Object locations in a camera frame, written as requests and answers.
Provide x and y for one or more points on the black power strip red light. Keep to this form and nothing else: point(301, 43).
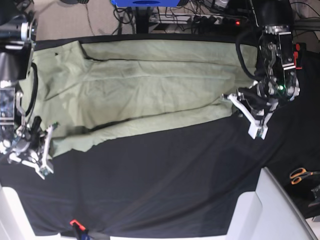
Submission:
point(235, 21)

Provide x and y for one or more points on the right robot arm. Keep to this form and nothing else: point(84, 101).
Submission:
point(18, 73)

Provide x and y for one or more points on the white bin left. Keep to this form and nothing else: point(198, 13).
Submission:
point(14, 224)

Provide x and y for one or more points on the blue plastic box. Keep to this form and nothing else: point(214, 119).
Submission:
point(145, 3)

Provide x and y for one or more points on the white bin right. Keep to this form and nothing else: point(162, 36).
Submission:
point(268, 213)

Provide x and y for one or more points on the red black clamp right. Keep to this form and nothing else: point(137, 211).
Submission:
point(299, 50)

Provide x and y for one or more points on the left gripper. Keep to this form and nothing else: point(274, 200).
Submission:
point(253, 101)

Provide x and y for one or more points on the light green T-shirt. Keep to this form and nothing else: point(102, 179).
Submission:
point(103, 91)

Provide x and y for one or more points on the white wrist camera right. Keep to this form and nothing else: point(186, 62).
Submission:
point(46, 167)

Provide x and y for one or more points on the red black clamp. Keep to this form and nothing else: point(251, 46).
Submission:
point(299, 50)
point(80, 232)

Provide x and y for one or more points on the white bin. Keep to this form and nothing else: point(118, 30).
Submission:
point(14, 224)
point(268, 213)

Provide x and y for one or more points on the red black clamp bottom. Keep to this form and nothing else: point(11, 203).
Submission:
point(80, 232)

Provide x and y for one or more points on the orange handled scissors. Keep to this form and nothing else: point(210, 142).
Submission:
point(300, 174)

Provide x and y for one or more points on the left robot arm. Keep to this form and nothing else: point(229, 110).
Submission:
point(275, 82)

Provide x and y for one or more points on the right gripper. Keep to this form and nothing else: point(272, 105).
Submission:
point(26, 146)

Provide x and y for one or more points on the black table cloth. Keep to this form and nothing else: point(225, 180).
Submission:
point(176, 183)

